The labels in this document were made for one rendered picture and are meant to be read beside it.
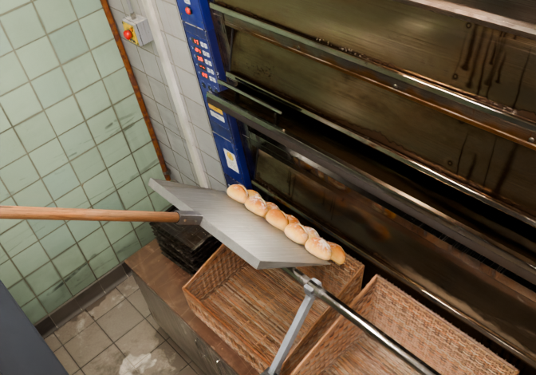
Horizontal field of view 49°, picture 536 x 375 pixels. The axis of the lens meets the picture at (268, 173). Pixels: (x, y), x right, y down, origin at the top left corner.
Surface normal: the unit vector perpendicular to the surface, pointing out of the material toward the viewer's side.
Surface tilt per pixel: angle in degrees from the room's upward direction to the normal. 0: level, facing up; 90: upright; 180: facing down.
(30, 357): 90
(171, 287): 0
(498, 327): 70
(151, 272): 0
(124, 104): 90
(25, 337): 90
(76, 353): 0
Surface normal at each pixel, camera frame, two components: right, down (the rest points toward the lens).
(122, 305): -0.15, -0.74
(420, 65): -0.74, 0.25
